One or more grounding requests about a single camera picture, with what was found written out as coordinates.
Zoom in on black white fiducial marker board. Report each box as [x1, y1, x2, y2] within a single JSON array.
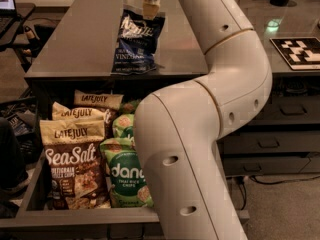
[[270, 37, 320, 70]]

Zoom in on rear Late July chip bag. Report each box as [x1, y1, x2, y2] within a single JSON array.
[[74, 90, 123, 117]]

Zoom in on upper closed grey drawer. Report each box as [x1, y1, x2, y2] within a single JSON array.
[[249, 96, 320, 126]]

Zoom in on middle Late July chip bag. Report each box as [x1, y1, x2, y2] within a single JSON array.
[[52, 102, 115, 137]]

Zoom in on dark side desk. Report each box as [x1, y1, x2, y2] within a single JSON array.
[[0, 3, 36, 51]]

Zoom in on person leg dark trousers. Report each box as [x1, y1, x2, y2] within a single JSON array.
[[0, 117, 30, 194]]

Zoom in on black floor cable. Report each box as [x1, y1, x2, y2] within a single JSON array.
[[229, 173, 320, 211]]

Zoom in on closed grey drawer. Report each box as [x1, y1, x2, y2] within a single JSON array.
[[219, 131, 320, 155], [249, 96, 320, 126], [223, 157, 320, 176]]

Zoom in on late july chip bag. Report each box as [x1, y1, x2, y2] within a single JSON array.
[[40, 118, 111, 210], [52, 102, 115, 137], [74, 90, 123, 117]]

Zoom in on laptop computer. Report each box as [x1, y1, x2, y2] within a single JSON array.
[[0, 0, 17, 37]]

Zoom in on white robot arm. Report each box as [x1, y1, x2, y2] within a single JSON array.
[[134, 0, 272, 240]]

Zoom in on front Late July chip bag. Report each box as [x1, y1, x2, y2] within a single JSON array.
[[40, 118, 111, 210]]

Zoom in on blue Kettle chip bag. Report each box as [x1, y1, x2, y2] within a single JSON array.
[[112, 5, 165, 75]]

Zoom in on black crate with items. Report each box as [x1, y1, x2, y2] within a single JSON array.
[[0, 96, 42, 163]]

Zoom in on front green Dang chip bag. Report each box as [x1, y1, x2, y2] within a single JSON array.
[[100, 138, 154, 208]]

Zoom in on green dang chip bag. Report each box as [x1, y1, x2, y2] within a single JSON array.
[[100, 138, 154, 208], [112, 114, 134, 139], [119, 99, 141, 114]]

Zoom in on open grey top drawer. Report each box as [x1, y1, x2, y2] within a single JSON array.
[[0, 97, 250, 240]]

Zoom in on lower closed grey drawer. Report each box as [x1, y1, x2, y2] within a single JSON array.
[[223, 157, 320, 176]]

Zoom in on rear green Dang chip bag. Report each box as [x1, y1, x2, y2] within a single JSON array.
[[119, 99, 141, 114]]

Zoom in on middle green Dang chip bag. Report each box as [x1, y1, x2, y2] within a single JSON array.
[[112, 114, 134, 139]]

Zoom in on middle closed grey drawer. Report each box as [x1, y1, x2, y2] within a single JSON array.
[[219, 131, 320, 155]]

